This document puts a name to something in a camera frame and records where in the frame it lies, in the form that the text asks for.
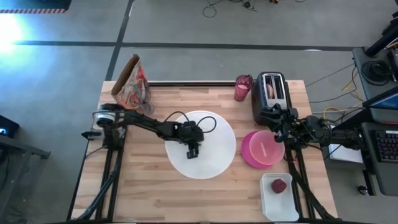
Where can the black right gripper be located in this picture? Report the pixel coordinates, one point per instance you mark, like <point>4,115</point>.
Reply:
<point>280,118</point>

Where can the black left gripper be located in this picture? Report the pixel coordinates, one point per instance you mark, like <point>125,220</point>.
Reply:
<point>192,133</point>

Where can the pale pink plastic bowl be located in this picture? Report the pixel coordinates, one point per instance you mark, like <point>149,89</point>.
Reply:
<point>265,147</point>

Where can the pale round bread slice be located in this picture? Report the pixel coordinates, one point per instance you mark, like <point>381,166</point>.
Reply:
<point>270,91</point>

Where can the red faceted plastic tumbler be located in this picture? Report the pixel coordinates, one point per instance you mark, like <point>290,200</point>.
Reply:
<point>242,88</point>

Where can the clear drinking glass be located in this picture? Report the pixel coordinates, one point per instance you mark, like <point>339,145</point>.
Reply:
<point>148,107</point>

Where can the orange pumpkin cereal box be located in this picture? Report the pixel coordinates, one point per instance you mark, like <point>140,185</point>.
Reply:
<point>132,84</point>

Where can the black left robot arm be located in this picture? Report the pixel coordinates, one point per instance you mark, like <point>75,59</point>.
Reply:
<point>146,123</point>

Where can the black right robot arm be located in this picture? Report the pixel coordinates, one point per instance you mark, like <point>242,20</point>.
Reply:
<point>314,126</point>

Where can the white round woven placemat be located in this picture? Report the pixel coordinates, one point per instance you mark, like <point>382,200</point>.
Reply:
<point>214,155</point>

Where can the black two-slot toaster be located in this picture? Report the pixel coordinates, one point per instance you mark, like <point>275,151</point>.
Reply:
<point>259,99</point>

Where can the dark red ball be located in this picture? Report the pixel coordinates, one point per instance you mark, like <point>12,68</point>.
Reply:
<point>278,186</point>

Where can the white paper sheet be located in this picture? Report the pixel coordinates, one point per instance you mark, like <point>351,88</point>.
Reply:
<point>342,154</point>

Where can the white rectangular plastic tray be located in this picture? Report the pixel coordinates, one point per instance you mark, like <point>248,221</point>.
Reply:
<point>280,205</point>

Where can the dark grey side desk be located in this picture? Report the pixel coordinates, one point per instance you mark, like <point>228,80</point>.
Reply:
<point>368,90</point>

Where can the open laptop with blue screen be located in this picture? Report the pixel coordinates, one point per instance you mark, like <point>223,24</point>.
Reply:
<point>385,105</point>

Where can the laptop with lit keyboard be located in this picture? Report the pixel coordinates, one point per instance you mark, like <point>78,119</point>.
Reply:
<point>388,146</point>

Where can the black tube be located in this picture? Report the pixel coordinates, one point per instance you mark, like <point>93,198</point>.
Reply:
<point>382,40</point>

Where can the grey side table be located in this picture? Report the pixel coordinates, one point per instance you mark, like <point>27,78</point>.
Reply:
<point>18,146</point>

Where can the black box with blue light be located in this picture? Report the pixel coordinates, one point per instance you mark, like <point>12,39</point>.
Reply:
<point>7,126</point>

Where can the black mat with hazard stripe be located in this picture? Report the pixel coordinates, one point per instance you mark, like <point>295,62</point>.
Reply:
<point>31,3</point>

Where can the black table edge rail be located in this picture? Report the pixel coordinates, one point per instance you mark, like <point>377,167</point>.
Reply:
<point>192,84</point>

